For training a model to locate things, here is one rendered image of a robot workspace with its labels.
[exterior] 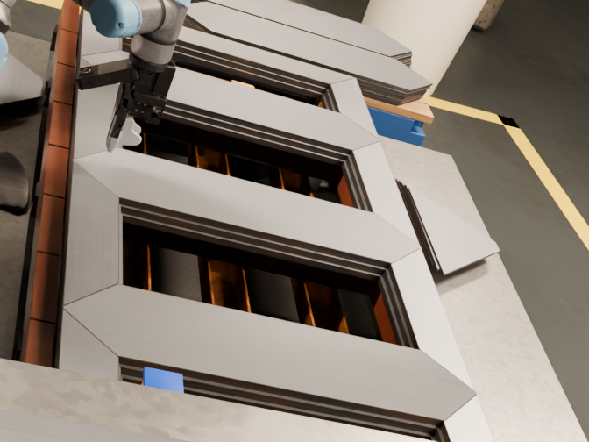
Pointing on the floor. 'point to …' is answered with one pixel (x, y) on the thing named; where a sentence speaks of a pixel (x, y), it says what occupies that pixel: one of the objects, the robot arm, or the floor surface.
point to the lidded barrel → (426, 30)
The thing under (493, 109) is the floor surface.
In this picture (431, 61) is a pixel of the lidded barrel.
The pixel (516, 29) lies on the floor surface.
